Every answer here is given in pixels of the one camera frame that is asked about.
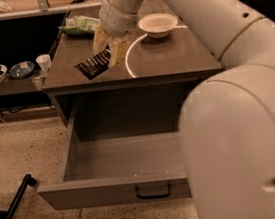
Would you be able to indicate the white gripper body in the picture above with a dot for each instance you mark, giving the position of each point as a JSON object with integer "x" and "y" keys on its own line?
{"x": 116, "y": 20}

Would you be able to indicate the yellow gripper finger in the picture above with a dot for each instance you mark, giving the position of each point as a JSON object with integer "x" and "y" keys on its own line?
{"x": 100, "y": 39}
{"x": 118, "y": 49}

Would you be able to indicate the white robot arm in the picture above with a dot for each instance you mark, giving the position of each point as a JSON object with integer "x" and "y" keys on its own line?
{"x": 227, "y": 123}

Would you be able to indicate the grey drawer cabinet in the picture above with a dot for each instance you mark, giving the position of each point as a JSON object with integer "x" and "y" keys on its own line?
{"x": 155, "y": 76}

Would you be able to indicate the open grey top drawer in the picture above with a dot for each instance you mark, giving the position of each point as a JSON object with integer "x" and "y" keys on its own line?
{"x": 105, "y": 160}

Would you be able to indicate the green chip bag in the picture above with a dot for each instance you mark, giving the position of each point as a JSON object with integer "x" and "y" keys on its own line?
{"x": 80, "y": 25}

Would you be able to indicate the white paper bowl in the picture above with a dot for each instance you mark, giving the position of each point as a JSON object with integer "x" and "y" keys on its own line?
{"x": 158, "y": 25}

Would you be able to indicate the white paper cup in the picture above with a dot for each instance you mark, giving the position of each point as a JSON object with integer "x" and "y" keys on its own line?
{"x": 44, "y": 62}

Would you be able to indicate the blue grey bowl right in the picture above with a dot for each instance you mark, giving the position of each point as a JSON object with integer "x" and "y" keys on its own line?
{"x": 22, "y": 70}

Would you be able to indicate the low side shelf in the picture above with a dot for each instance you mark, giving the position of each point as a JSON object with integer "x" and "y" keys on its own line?
{"x": 34, "y": 83}

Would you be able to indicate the black metal stand leg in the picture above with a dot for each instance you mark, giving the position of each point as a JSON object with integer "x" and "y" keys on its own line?
{"x": 27, "y": 181}

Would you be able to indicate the black drawer handle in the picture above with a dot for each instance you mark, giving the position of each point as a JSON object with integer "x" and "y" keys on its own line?
{"x": 156, "y": 193}

